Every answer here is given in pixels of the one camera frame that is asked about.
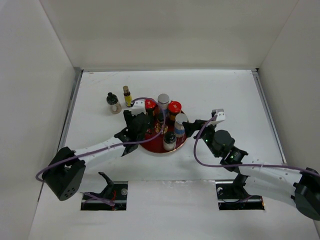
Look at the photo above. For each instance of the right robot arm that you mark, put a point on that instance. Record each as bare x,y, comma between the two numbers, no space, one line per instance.
295,186

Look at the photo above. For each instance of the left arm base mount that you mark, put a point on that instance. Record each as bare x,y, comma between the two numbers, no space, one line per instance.
113,197

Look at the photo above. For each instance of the black cap brown spice bottle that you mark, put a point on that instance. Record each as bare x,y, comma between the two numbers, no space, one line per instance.
114,104

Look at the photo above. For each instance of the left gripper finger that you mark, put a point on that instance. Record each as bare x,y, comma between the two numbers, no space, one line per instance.
152,115
127,116

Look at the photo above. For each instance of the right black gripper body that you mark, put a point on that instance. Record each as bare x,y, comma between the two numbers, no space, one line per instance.
208,136

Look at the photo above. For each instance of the black cap white powder bottle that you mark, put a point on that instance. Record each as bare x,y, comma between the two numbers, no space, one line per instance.
169,141

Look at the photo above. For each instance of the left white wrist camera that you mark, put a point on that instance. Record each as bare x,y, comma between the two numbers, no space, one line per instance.
138,107

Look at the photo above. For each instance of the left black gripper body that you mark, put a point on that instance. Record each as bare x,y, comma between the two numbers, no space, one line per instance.
141,137

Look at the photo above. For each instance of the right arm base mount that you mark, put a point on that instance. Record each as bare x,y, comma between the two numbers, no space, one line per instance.
231,196

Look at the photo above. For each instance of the red round tray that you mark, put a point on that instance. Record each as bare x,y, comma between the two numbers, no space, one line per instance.
159,130

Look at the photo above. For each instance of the yellow label cork bottle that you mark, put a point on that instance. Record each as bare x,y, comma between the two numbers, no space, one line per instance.
127,96

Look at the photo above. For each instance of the red lid chili jar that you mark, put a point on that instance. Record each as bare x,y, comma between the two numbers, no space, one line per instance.
174,108

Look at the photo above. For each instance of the red lid sauce jar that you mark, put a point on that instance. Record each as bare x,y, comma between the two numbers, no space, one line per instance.
150,107

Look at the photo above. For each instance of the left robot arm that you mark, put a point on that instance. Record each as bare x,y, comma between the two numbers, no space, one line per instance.
65,172

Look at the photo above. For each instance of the small black lid spice jar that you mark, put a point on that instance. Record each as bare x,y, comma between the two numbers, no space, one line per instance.
161,118

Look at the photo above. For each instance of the silver lid blue label jar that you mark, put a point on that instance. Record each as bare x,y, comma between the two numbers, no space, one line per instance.
163,101

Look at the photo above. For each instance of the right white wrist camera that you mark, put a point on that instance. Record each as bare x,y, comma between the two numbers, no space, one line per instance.
218,115

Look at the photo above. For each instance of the silver lid bead jar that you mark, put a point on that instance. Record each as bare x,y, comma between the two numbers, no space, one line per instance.
179,129

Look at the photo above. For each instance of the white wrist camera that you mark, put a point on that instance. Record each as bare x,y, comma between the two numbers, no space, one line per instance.
218,115
138,107

